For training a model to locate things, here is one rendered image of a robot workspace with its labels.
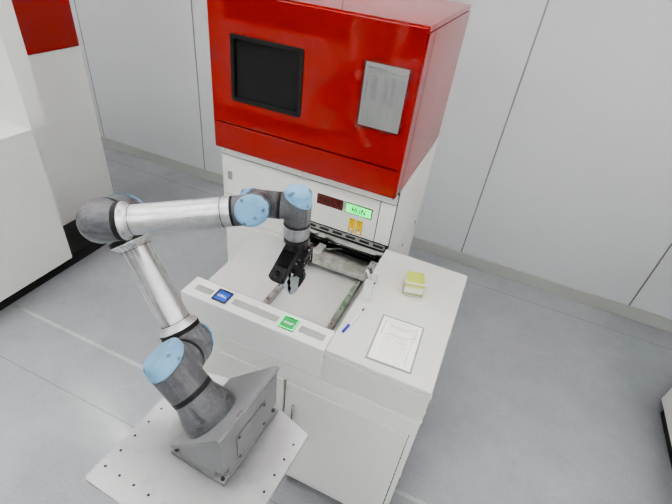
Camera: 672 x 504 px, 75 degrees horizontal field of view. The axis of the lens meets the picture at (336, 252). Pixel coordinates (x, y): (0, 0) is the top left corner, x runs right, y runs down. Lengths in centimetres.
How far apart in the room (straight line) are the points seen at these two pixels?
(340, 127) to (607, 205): 212
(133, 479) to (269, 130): 124
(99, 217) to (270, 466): 79
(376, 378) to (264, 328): 40
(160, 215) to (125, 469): 69
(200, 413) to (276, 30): 123
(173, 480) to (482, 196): 264
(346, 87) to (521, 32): 160
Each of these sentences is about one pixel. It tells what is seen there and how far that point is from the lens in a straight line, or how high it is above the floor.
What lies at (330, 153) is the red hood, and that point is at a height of 133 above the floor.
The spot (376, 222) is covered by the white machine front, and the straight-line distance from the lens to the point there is 181.
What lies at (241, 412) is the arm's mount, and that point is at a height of 103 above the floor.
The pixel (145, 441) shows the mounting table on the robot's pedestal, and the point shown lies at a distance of 144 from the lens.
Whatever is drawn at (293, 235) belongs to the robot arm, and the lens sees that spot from 121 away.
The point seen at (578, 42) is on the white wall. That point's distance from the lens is 301.
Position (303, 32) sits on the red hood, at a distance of 164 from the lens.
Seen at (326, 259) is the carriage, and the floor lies 88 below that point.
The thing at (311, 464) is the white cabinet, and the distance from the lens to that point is 198.
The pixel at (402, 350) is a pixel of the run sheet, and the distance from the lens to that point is 145.
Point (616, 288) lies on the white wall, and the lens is 365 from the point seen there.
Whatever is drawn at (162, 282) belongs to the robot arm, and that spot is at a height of 119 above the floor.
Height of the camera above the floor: 203
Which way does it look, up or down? 37 degrees down
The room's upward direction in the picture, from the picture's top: 8 degrees clockwise
